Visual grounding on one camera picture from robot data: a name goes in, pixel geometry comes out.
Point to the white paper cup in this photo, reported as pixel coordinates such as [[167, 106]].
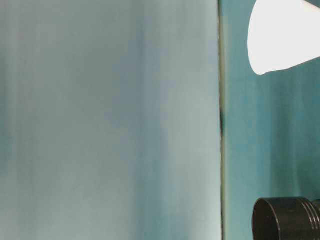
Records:
[[282, 37]]

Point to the blue-green backdrop sheet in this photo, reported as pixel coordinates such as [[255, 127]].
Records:
[[75, 125]]

